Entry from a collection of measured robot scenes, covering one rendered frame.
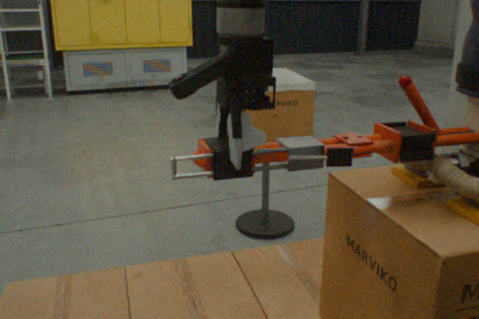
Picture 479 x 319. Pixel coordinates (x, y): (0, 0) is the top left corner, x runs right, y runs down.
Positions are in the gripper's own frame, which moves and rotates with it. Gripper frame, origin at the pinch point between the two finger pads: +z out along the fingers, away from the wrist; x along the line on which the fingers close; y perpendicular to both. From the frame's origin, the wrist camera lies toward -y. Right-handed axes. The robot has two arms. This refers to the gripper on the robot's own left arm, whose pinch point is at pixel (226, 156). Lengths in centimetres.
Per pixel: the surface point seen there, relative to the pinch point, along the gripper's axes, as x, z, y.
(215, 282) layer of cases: 60, 67, 13
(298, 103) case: 167, 31, 86
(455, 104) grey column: 104, 21, 139
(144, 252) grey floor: 182, 123, -2
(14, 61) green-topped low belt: 706, 72, -145
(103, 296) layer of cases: 63, 67, -24
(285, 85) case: 167, 21, 78
